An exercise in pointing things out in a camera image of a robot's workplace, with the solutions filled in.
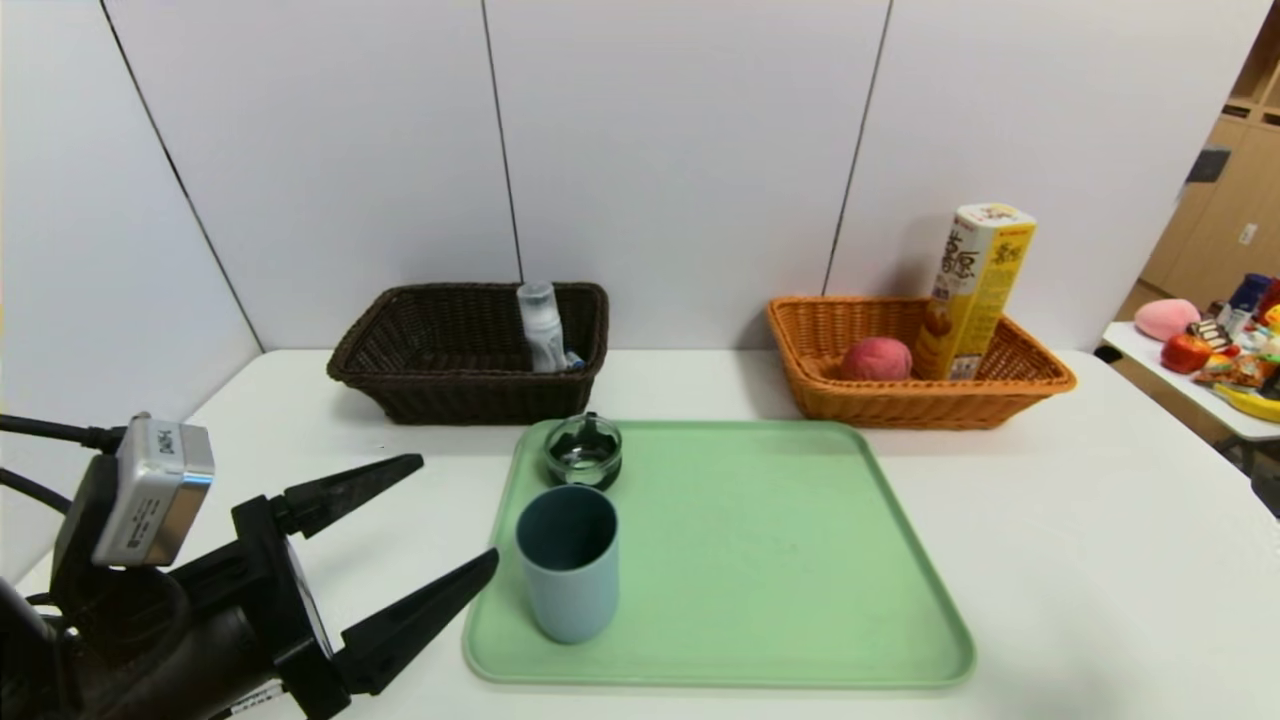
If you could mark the red apple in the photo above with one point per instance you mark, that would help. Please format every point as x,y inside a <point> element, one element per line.
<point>1186,355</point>

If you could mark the light green plastic tray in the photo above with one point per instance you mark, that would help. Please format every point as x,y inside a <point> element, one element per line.
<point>800,580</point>

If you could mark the orange snack packet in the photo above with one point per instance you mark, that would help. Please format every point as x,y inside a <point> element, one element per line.
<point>1240,372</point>

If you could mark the yellow snack box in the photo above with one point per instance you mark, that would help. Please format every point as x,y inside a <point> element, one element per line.
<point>965,300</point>

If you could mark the dark grey wall box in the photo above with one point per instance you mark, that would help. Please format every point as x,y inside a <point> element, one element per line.
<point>1210,165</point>

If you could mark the blue grey plastic cup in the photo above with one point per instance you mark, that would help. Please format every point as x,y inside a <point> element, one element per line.
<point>570,600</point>

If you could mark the light wooden cabinet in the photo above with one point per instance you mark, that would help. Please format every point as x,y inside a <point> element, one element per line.
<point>1220,220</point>

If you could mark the dark brown wicker basket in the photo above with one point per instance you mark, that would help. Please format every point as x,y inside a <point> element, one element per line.
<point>450,395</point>

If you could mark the orange wicker basket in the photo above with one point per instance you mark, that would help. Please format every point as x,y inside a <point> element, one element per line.
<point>900,405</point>

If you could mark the pink round plush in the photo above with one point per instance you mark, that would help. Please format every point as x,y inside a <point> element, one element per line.
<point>1167,320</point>

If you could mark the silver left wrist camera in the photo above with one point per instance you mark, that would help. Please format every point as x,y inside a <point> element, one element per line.
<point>150,490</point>

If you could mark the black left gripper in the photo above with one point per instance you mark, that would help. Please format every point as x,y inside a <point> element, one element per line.
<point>287,598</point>

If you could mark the brown white cake toy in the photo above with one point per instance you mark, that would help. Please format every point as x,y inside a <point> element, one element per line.
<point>1213,337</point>

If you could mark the pink red peach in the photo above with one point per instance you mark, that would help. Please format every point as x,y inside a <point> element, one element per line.
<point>877,360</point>

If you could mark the clear plastic bottle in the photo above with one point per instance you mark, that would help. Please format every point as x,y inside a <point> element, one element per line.
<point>543,330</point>

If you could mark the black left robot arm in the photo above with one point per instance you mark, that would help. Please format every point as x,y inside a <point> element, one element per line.
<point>60,660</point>

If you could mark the blue white marker pen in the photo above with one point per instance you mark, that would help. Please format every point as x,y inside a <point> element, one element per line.
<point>574,360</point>

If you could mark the dark glass ashtray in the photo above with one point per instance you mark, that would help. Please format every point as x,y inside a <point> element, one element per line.
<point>585,455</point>

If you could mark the yellow banana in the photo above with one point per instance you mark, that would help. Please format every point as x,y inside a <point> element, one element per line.
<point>1250,404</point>

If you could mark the dark blue bottle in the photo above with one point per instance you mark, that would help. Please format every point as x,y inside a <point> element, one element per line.
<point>1248,295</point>

